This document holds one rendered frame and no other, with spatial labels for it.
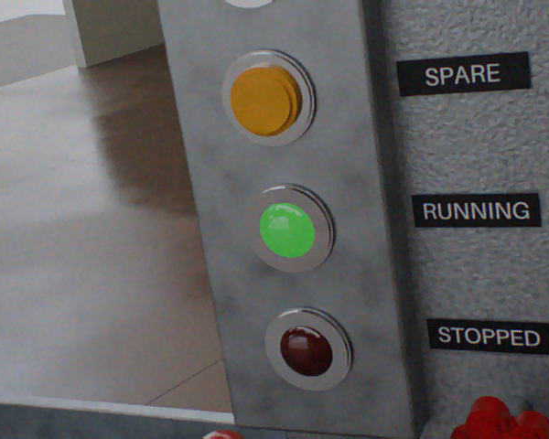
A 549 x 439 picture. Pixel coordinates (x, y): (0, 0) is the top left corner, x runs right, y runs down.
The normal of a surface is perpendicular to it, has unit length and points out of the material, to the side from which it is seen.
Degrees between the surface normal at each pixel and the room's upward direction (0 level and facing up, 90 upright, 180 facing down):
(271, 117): 90
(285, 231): 86
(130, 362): 0
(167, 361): 0
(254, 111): 90
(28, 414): 90
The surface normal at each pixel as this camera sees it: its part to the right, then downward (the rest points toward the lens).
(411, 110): -0.37, 0.36
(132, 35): 0.72, 0.12
